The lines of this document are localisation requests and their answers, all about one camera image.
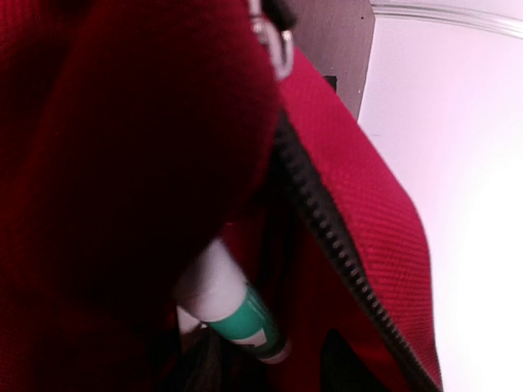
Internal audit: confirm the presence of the white green glue stick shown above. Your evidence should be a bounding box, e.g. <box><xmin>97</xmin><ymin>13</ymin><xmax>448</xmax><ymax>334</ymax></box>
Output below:
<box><xmin>174</xmin><ymin>238</ymin><xmax>291</xmax><ymax>364</ymax></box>

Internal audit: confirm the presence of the red backpack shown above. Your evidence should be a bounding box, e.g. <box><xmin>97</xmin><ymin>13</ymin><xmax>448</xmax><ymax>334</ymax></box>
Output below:
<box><xmin>1</xmin><ymin>1</ymin><xmax>443</xmax><ymax>391</ymax></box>

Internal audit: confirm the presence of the right aluminium corner post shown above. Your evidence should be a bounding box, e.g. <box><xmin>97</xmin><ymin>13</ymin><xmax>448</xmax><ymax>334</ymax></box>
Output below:
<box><xmin>370</xmin><ymin>1</ymin><xmax>522</xmax><ymax>40</ymax></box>

